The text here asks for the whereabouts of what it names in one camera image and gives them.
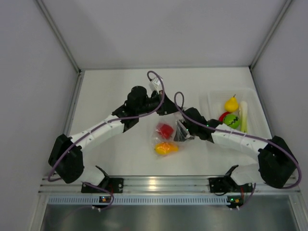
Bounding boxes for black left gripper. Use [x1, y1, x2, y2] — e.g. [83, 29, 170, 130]
[136, 90, 181, 115]

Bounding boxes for clear polka dot zip bag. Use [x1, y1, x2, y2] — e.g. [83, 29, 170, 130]
[150, 112, 195, 158]

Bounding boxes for red toy chili pepper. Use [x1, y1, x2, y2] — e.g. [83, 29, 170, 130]
[218, 111, 230, 122]

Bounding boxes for green toy pepper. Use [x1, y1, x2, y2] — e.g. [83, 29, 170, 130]
[223, 114, 240, 129]

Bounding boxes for yellow toy pear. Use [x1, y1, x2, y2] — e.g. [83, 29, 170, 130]
[224, 95, 239, 113]

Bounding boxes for pale green toy celery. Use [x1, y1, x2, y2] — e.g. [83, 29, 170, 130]
[239, 101, 248, 133]

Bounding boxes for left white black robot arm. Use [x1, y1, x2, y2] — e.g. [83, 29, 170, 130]
[48, 86, 177, 192]

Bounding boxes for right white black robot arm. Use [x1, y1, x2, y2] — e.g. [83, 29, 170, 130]
[179, 107, 299, 191]

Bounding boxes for yellow toy pepper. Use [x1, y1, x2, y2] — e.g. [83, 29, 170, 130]
[154, 142, 179, 155]

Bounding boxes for white plastic basket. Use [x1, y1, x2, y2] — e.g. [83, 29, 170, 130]
[199, 88, 262, 135]

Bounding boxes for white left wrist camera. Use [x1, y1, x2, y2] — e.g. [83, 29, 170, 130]
[149, 77, 162, 94]

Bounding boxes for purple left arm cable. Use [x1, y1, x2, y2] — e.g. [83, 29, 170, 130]
[47, 70, 166, 182]

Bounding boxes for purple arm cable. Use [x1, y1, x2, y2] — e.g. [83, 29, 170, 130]
[47, 70, 166, 182]
[174, 91, 303, 190]

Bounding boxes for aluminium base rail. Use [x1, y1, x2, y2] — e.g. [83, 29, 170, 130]
[38, 175, 300, 194]

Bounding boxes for slotted white cable duct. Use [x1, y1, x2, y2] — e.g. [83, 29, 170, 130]
[48, 195, 234, 205]

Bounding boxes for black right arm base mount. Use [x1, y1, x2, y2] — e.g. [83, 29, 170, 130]
[208, 165, 241, 196]

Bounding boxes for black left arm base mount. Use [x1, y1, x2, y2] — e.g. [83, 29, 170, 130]
[81, 166, 124, 193]

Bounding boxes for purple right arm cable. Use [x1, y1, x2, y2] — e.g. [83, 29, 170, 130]
[174, 91, 303, 190]

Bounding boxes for aluminium frame post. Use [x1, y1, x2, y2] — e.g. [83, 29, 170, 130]
[34, 0, 81, 74]

